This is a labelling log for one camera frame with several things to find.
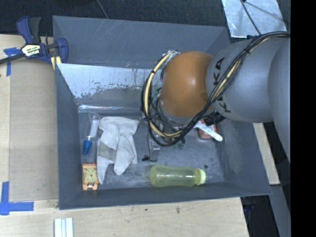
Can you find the yellow-green plastic bottle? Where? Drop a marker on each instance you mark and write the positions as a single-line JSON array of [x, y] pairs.
[[175, 176]]

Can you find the clear tube with blue tip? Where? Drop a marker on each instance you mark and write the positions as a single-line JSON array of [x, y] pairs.
[[92, 130]]

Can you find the grey metal bin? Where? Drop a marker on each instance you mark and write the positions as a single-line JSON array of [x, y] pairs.
[[123, 41]]

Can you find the white cloth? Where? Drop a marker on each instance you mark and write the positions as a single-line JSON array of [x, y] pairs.
[[118, 137]]

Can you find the orange packet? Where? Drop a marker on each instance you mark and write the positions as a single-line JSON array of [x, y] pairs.
[[205, 133]]

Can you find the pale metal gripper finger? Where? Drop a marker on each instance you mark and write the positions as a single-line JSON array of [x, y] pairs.
[[151, 152], [157, 152]]

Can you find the pale wood board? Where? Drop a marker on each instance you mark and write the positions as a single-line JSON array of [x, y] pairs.
[[32, 132]]

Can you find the black cylinder on white bracket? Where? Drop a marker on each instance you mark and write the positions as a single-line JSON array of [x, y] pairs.
[[212, 133]]

